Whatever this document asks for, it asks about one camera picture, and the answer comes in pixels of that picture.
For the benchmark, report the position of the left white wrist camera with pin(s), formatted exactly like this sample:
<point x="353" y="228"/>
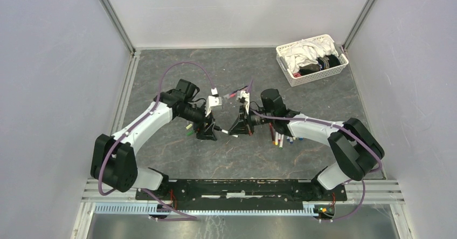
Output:
<point x="213" y="102"/>

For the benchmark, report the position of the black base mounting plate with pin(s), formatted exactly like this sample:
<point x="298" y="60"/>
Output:
<point x="247" y="194"/>

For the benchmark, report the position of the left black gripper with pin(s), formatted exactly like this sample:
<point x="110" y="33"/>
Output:
<point x="207" y="132"/>

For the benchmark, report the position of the black cloth in basket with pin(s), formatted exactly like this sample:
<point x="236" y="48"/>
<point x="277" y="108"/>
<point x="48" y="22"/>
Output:
<point x="323" y="63"/>

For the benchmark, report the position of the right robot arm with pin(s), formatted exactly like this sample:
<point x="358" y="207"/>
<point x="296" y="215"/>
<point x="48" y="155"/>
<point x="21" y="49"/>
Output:
<point x="356" y="152"/>

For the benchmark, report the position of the white slotted cable duct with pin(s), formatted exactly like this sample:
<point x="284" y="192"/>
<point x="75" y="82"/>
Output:
<point x="153" y="209"/>

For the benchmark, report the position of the white cloth in basket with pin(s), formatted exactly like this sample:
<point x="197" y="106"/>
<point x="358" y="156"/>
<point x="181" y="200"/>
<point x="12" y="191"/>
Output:
<point x="306" y="52"/>

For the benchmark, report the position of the white plastic basket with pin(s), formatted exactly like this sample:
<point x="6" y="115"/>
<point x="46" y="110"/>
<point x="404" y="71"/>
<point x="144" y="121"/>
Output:
<point x="296" y="79"/>

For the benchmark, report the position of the orange gel pen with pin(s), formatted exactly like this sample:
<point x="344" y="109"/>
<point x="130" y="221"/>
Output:
<point x="272" y="132"/>

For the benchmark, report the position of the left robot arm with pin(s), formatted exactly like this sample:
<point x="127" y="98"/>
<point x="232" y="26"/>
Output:
<point x="114" y="156"/>

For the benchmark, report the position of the black cap marker pen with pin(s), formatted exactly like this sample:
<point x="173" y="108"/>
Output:
<point x="227" y="132"/>

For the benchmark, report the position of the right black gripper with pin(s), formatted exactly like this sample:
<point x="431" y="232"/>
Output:
<point x="243" y="124"/>

